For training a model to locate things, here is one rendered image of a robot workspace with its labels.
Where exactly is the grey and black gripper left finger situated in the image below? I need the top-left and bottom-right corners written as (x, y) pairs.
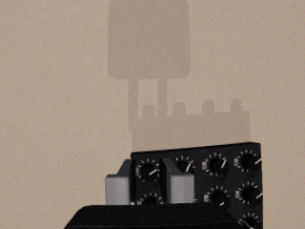
top-left (105, 159), bottom-right (136, 205)

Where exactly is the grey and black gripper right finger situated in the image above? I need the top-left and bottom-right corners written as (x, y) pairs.
top-left (159, 158), bottom-right (194, 204)

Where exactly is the black knob box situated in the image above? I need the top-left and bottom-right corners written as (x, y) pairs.
top-left (131, 142), bottom-right (263, 229)

